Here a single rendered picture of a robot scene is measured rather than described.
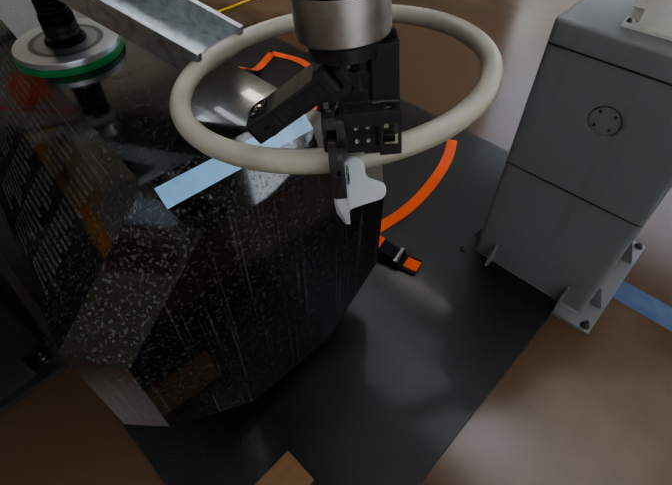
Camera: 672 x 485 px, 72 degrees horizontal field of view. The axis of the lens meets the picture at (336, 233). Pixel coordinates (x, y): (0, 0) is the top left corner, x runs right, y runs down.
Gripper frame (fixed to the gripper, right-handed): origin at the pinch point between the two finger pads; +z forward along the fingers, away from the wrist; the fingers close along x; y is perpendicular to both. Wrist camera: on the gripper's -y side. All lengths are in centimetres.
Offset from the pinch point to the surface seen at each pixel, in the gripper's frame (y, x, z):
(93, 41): -51, 55, -3
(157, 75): -37, 46, 2
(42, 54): -60, 50, -3
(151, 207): -30.7, 11.9, 8.2
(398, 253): 14, 68, 83
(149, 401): -42, -1, 47
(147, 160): -32.0, 19.3, 4.2
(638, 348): 85, 34, 97
